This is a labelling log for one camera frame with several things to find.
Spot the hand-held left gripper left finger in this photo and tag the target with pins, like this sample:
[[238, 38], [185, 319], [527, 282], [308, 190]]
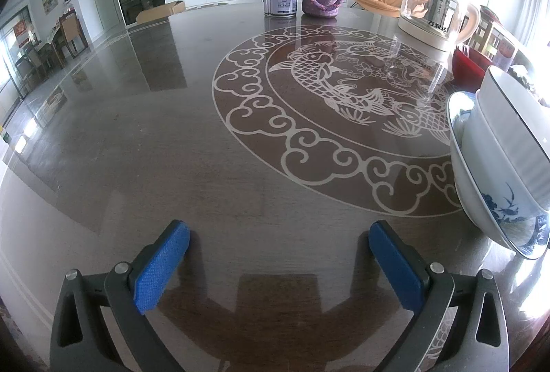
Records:
[[161, 264]]

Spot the red flower-shaped plate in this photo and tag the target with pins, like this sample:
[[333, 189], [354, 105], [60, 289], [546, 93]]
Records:
[[468, 67]]

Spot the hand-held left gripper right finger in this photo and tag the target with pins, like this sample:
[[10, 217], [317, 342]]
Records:
[[397, 264]]

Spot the wooden dining chair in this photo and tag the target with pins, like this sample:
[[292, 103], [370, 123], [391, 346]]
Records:
[[71, 32]]

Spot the white curtain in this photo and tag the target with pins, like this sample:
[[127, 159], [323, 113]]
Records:
[[526, 6]]

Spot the white ribbed bowl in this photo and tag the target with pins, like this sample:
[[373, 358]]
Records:
[[515, 114]]

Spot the glass electric kettle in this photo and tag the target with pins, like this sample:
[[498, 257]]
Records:
[[429, 11]]

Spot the red door sticker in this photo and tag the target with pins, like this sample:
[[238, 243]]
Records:
[[20, 33]]

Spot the white bowl with blue flowers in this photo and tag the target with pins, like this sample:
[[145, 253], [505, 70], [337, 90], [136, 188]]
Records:
[[494, 165]]

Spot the blue patterned bowl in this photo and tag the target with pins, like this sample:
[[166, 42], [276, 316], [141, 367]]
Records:
[[477, 200]]

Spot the cardboard box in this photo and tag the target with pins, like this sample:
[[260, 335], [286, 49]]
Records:
[[163, 11]]

